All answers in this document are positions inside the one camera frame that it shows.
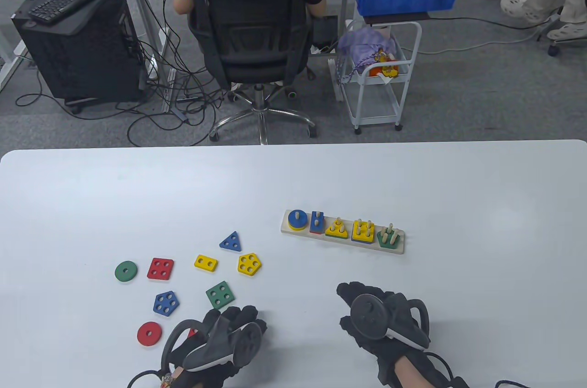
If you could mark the person's right hand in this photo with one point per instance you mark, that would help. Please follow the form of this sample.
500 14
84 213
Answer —
363 289

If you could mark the person's left hand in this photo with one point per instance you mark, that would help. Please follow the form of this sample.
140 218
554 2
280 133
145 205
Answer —
214 317

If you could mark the green square block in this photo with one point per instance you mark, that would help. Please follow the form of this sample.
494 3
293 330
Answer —
221 295

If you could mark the red pentagon block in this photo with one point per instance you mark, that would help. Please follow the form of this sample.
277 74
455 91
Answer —
191 333

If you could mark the blue square block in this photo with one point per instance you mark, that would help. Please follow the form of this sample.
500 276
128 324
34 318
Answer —
362 241

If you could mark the green pentagon block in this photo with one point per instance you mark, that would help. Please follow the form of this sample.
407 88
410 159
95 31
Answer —
389 246

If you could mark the blue pentagon block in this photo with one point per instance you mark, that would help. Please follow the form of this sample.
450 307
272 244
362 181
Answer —
166 303

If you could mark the yellow rectangle block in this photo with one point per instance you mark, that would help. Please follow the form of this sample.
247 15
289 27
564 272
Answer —
207 263

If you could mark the green triangle block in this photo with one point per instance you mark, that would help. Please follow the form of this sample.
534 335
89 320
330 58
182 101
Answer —
341 237

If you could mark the yellow square block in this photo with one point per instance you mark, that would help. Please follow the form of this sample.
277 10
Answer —
363 229

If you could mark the wooden post board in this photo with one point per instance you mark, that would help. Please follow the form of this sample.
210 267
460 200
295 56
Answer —
401 241

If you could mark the yellow pentagon block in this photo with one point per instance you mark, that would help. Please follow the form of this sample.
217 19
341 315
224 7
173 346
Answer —
249 264

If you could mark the yellow triangle block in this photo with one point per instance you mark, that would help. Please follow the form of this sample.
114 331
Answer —
331 232

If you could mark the red square block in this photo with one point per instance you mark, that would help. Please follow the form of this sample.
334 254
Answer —
160 268

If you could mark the red rectangle block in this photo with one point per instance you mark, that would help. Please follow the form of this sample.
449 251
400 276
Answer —
312 231

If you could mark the blue triangle block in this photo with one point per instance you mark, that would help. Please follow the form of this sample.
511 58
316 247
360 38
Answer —
232 241

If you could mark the blue rectangle block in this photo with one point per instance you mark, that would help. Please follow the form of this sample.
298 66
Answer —
321 222

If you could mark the person's right forearm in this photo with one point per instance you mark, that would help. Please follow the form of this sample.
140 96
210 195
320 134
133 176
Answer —
406 374

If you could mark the person's left forearm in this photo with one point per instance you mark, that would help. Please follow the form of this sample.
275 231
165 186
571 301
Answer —
188 381

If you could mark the black white hand controller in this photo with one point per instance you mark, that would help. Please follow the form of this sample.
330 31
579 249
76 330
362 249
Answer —
245 344
369 317

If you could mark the white rolling cart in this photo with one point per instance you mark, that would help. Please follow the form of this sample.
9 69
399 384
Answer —
376 121

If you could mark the orange plush toy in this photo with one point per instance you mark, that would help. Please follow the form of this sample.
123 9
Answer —
383 70

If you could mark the white power strip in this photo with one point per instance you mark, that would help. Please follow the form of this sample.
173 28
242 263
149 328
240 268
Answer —
152 68

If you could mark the black box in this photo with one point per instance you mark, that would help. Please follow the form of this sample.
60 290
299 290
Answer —
325 30

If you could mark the black mesh office chair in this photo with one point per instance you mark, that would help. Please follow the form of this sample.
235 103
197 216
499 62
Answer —
252 35

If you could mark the black computer tower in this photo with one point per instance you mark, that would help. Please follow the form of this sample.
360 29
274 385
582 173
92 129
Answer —
82 58

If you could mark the black chair base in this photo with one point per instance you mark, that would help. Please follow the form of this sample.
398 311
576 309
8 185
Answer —
554 50

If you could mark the white desk frame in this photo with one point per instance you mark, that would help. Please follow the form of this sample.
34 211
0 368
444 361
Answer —
11 62
146 16

